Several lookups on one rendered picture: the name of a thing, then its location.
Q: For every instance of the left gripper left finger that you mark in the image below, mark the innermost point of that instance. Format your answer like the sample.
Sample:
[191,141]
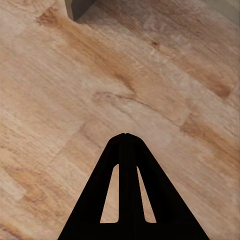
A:
[84,220]

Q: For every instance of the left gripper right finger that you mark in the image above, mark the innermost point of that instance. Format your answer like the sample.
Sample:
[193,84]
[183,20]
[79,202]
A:
[174,220]

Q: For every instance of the coffee table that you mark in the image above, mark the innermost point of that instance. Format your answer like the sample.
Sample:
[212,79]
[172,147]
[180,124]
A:
[230,9]

